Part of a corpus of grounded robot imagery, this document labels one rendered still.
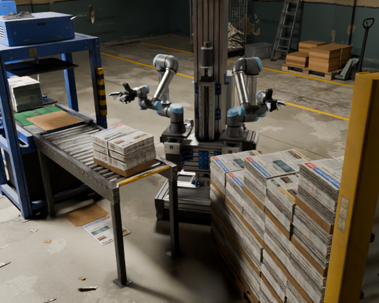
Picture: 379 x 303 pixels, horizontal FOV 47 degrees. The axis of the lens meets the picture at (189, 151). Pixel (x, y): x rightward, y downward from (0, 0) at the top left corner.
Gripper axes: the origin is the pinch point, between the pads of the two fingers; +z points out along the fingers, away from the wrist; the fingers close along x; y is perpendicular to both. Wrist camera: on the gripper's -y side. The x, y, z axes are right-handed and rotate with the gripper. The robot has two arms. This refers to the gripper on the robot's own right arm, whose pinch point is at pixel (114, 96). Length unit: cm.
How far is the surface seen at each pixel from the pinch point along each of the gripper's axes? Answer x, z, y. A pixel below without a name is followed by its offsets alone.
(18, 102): 149, -6, 55
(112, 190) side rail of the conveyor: -52, 48, 38
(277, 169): -144, 5, -3
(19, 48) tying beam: 90, 22, -19
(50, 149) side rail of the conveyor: 43, 31, 53
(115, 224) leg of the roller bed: -55, 48, 65
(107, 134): -18.2, 22.3, 18.3
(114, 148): -34, 31, 19
